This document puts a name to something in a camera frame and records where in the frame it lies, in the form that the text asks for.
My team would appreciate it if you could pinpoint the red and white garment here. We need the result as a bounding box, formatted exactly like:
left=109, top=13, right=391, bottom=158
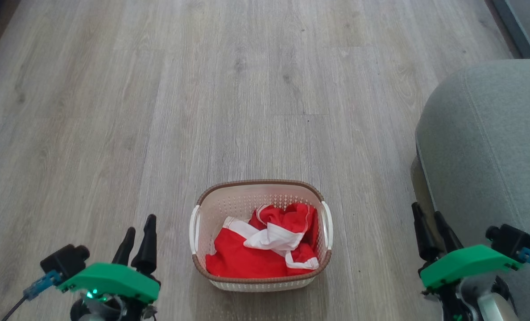
left=206, top=203, right=320, bottom=279

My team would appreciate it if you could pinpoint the blue left cable connector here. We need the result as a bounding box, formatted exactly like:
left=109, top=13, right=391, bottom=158
left=23, top=271, right=63, bottom=300

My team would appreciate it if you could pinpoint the grey fabric sofa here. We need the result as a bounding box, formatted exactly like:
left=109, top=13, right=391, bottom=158
left=415, top=59, right=530, bottom=321

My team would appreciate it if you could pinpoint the cream basket with brown rim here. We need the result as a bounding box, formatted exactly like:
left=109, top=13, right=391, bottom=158
left=189, top=180, right=334, bottom=292

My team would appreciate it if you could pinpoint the thin black left cable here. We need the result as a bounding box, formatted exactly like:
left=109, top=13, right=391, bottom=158
left=2, top=296, right=27, bottom=321

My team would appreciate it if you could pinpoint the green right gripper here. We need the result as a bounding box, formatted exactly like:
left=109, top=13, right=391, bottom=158
left=411, top=202, right=522, bottom=289

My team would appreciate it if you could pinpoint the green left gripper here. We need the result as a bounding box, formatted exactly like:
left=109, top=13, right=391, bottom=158
left=58, top=214, right=161, bottom=304

